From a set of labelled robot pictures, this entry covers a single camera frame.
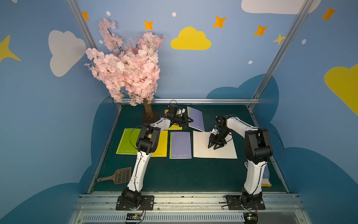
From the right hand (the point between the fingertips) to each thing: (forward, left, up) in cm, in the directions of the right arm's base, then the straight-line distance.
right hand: (213, 146), depth 93 cm
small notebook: (+6, +8, -4) cm, 11 cm away
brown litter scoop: (-22, +56, -2) cm, 60 cm away
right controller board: (-38, -18, -6) cm, 43 cm away
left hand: (+20, +13, +4) cm, 25 cm away
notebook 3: (+29, +11, -3) cm, 31 cm away
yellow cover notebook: (+11, +27, +6) cm, 29 cm away
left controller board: (-42, +44, -4) cm, 61 cm away
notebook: (-2, +35, -3) cm, 35 cm away
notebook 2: (0, +22, -3) cm, 22 cm away
